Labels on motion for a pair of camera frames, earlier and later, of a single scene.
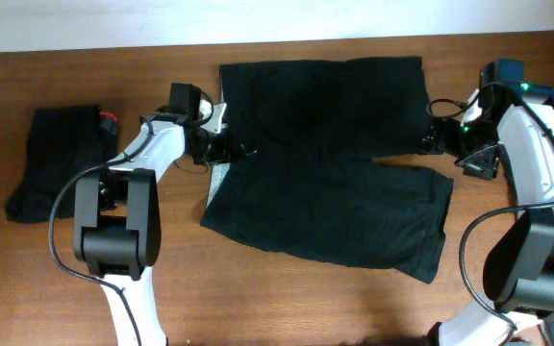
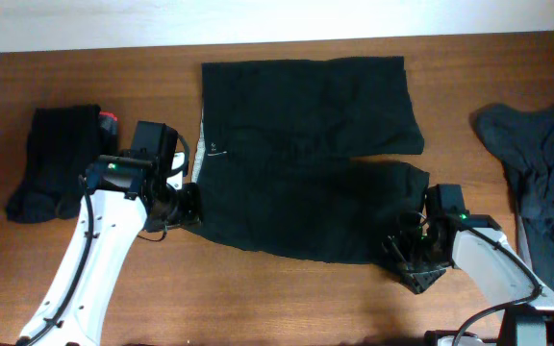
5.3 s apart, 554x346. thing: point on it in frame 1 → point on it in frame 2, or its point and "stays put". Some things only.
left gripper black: x=227 y=150 → x=190 y=214
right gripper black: x=484 y=166 → x=414 y=279
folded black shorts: x=63 y=142 stays put
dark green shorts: x=314 y=188 stays put
